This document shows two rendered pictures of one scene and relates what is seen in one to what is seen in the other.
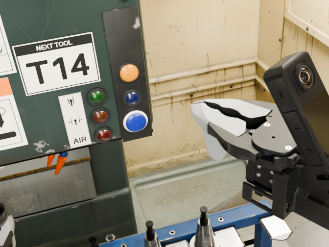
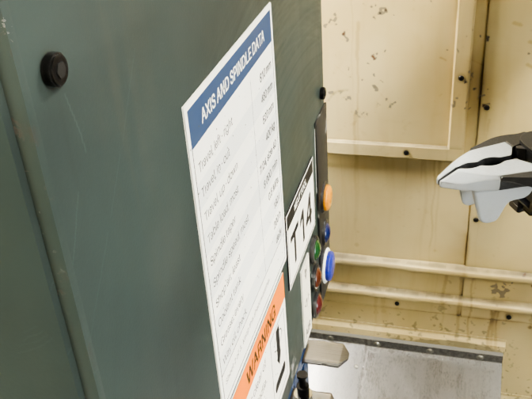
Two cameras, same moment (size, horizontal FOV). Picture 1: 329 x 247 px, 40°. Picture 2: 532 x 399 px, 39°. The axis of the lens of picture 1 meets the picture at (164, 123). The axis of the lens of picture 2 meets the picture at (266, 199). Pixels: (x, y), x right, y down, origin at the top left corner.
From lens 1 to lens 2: 0.66 m
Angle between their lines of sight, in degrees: 50
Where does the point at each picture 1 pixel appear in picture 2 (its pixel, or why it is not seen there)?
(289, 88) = not seen: outside the picture
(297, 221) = not seen: hidden behind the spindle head
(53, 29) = (298, 169)
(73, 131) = (305, 319)
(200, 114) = (478, 177)
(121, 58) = (321, 181)
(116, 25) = (320, 136)
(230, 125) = (515, 167)
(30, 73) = (292, 250)
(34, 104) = (291, 299)
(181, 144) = not seen: outside the picture
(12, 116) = (283, 336)
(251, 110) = (497, 150)
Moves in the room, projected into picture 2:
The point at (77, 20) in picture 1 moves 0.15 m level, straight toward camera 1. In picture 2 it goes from (306, 146) to (494, 163)
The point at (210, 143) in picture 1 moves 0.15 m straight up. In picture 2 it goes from (487, 205) to (502, 60)
